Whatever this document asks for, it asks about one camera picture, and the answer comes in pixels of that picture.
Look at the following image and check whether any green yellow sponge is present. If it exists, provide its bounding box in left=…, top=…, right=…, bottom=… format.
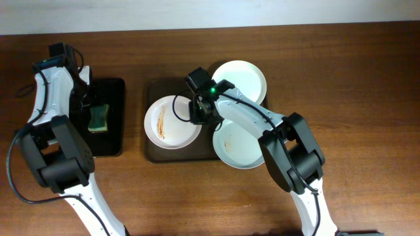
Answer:
left=88, top=104, right=109, bottom=133

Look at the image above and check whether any white plate with sauce streak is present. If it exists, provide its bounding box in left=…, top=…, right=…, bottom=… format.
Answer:
left=144, top=95, right=201, bottom=149

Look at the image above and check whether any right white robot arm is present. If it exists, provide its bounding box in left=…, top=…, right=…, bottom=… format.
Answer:
left=185, top=77, right=339, bottom=236

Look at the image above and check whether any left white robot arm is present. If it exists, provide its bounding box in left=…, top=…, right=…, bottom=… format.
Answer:
left=12, top=65, right=128, bottom=235

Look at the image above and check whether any black plastic tray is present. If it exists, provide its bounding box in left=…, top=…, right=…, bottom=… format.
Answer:
left=70, top=78, right=125, bottom=157

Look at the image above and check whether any dark brown serving tray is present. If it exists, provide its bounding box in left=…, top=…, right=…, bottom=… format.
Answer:
left=144, top=77, right=268, bottom=164

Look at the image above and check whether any white plate bottom right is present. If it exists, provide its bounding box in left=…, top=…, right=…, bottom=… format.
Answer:
left=213, top=119, right=264, bottom=169

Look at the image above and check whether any white plate top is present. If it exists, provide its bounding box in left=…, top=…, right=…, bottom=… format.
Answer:
left=212, top=60, right=267, bottom=104

